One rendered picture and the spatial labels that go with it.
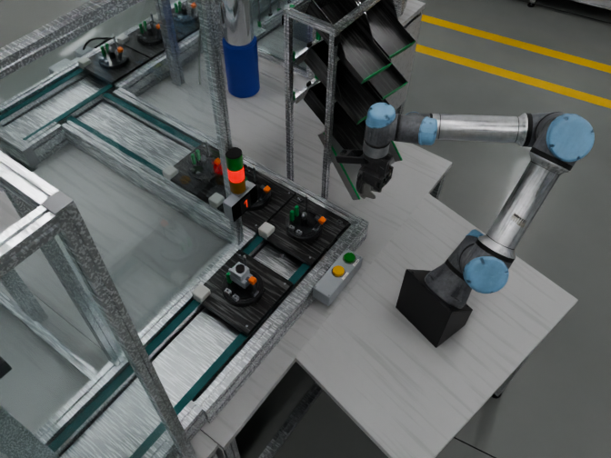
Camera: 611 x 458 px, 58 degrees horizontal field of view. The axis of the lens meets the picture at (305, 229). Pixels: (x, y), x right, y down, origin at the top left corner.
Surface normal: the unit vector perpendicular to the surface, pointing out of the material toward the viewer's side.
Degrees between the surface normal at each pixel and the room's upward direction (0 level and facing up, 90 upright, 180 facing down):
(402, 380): 0
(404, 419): 0
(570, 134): 48
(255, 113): 0
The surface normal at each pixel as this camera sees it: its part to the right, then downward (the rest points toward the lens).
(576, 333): 0.01, -0.62
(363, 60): 0.30, -0.32
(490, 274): -0.19, 0.38
